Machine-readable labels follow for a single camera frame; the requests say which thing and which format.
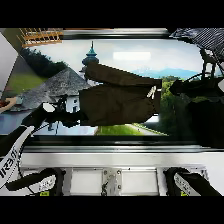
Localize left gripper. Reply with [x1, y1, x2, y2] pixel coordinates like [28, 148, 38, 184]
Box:
[49, 111, 83, 129]

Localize checked shirt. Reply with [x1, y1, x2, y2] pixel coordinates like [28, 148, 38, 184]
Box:
[169, 28, 224, 63]

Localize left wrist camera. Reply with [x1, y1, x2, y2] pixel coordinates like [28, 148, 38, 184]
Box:
[55, 94, 69, 113]

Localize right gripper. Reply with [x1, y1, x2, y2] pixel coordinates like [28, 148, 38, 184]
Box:
[169, 79, 202, 99]

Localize black cable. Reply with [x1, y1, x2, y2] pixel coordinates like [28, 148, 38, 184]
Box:
[185, 71, 216, 84]

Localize brown clothes hanger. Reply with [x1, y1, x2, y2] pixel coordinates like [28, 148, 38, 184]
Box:
[17, 28, 65, 49]

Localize silver frame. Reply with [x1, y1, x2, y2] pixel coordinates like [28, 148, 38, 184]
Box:
[0, 144, 224, 197]

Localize person's hand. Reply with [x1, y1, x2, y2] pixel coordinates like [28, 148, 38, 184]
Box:
[0, 96, 18, 115]

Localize brown pants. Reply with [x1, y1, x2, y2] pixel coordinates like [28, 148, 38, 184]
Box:
[78, 61, 163, 127]

